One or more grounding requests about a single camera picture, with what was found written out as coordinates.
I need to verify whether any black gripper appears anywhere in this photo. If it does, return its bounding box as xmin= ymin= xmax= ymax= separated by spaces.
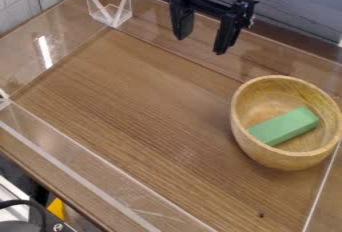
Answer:
xmin=168 ymin=0 xmax=260 ymax=55

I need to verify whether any green rectangular block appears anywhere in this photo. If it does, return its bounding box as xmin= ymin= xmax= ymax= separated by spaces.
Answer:
xmin=248 ymin=106 xmax=319 ymax=146

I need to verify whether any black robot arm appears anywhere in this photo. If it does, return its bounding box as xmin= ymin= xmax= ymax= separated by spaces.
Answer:
xmin=168 ymin=0 xmax=259 ymax=55

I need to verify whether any brown wooden bowl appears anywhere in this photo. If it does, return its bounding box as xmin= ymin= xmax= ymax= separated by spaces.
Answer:
xmin=229 ymin=75 xmax=342 ymax=171

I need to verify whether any yellow tag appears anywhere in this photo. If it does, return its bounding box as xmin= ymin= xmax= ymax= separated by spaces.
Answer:
xmin=46 ymin=198 xmax=65 ymax=220

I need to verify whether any clear acrylic corner bracket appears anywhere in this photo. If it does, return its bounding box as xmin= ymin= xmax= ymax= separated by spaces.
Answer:
xmin=85 ymin=0 xmax=132 ymax=28

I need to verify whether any clear acrylic tray wall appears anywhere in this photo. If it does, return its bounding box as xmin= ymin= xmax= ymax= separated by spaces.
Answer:
xmin=0 ymin=89 xmax=216 ymax=232

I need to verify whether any black cable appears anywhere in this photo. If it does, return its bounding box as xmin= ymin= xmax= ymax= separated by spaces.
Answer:
xmin=0 ymin=199 xmax=48 ymax=232

